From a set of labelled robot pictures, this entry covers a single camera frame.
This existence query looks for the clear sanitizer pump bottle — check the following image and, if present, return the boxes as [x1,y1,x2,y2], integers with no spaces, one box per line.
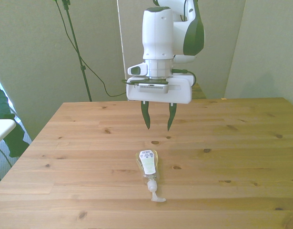
[136,149,167,204]

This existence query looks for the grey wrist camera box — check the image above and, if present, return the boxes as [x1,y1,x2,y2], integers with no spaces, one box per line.
[137,82,170,94]

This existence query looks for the thin dark camera cable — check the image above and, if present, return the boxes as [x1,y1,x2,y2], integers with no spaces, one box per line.
[54,0,127,98]

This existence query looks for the wooden robot mount table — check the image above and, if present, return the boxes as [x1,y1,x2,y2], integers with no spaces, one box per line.
[191,82,207,100]

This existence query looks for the white side table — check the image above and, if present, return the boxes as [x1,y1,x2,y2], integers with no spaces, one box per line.
[0,118,17,146]

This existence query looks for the dark camera stand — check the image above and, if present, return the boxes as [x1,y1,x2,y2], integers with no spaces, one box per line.
[61,0,93,102]

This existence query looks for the green plant leaves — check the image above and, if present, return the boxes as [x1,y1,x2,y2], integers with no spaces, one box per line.
[0,71,30,158]

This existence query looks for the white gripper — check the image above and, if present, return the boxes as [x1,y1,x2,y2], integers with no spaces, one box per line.
[126,75,193,132]

